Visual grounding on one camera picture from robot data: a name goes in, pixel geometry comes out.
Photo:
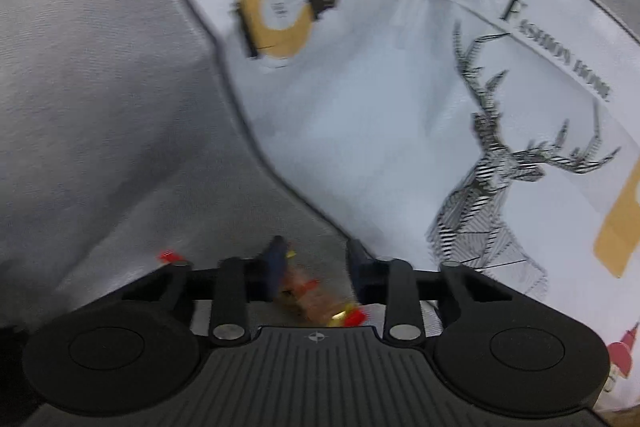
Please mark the deer printed blanket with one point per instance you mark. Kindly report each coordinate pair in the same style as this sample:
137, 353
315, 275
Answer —
400, 82

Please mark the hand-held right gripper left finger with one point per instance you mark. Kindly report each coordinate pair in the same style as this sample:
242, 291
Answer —
275, 263

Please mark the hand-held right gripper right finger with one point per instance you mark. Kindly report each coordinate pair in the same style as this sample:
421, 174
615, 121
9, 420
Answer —
357, 268

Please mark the orange snack packet red ends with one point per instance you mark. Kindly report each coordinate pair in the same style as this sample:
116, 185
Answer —
315, 299

